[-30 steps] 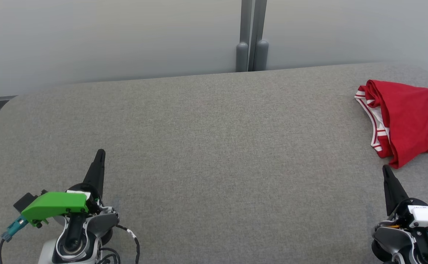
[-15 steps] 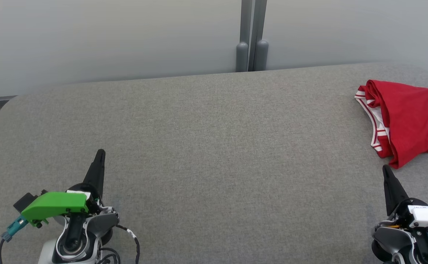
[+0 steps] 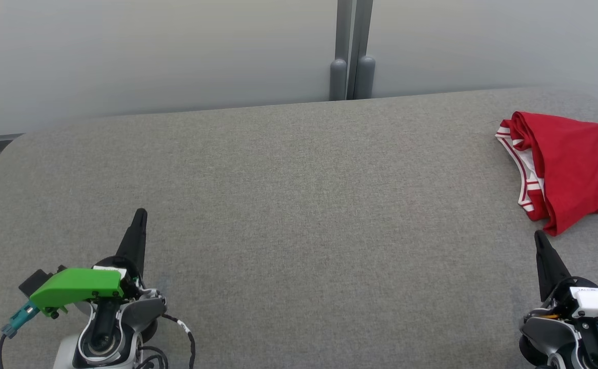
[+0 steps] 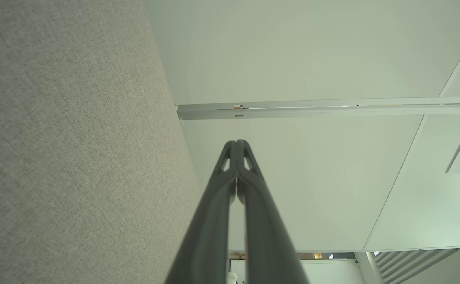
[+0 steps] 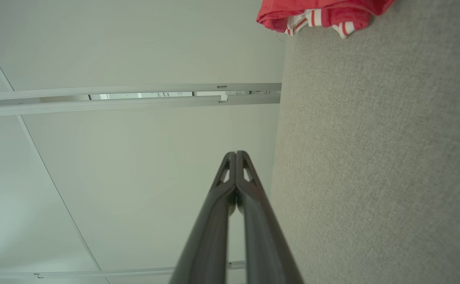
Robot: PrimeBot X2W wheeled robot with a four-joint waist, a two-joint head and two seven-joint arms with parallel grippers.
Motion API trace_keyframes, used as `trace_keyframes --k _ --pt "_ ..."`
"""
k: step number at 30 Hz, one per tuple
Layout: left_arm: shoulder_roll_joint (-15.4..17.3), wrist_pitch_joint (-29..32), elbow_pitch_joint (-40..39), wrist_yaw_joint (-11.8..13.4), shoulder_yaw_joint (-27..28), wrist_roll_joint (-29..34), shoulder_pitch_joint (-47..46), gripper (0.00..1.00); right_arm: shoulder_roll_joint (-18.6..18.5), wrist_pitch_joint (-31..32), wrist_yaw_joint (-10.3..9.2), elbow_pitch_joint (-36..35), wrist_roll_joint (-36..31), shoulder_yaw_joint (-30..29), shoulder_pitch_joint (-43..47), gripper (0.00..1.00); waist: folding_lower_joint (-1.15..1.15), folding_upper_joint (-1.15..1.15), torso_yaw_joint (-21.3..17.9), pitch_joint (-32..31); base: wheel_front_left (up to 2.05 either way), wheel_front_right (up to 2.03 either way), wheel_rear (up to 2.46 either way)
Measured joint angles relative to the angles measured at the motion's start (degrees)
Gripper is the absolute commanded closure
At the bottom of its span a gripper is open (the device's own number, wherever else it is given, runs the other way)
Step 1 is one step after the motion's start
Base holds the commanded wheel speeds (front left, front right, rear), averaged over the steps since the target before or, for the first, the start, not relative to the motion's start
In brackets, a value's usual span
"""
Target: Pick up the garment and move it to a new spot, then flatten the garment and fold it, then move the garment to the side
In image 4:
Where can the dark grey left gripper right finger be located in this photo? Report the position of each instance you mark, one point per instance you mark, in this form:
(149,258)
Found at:
(269,244)

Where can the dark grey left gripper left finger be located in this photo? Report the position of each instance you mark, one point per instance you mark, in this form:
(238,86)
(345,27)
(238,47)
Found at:
(210,236)

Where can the silver aluminium wall rail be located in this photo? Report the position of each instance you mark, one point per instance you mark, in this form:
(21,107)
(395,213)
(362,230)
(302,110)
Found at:
(332,110)

